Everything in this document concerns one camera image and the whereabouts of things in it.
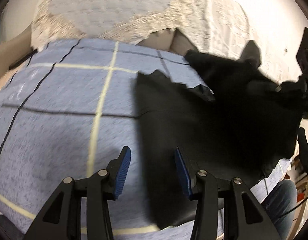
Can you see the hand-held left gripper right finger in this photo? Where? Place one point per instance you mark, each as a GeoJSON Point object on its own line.
{"type": "Point", "coordinates": [183, 173]}

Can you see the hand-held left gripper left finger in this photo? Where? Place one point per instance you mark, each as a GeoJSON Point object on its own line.
{"type": "Point", "coordinates": [122, 173]}

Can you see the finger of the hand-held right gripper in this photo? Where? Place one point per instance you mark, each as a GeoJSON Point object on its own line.
{"type": "Point", "coordinates": [290, 88]}

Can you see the black jacket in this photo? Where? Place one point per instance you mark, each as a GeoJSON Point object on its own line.
{"type": "Point", "coordinates": [218, 120]}

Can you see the blue checked blanket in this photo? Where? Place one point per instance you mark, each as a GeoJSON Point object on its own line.
{"type": "Point", "coordinates": [56, 120]}

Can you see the person's leg in jeans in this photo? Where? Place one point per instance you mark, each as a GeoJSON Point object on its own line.
{"type": "Point", "coordinates": [281, 205]}

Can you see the beige sofa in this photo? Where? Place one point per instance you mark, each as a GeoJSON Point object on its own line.
{"type": "Point", "coordinates": [166, 41]}

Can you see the white lace bed cover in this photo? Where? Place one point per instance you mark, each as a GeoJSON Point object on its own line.
{"type": "Point", "coordinates": [99, 7]}

